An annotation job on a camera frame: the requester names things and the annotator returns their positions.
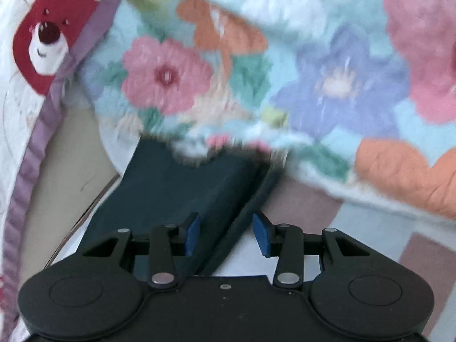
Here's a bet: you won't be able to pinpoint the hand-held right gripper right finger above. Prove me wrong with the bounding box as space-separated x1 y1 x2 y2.
252 211 372 288

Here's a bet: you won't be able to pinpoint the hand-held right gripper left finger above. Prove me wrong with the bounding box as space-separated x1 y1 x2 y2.
81 211 201 289

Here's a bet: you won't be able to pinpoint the dark denim jeans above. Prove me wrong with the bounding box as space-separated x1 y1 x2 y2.
85 138 283 279

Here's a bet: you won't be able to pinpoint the checked bed mat brown border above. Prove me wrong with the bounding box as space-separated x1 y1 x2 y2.
43 173 456 339

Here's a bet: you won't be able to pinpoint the floral patchwork quilt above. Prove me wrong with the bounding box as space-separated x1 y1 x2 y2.
78 0 456 221

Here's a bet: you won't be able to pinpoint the white bear-print quilt purple ruffle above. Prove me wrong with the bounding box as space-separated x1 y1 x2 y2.
0 0 125 332

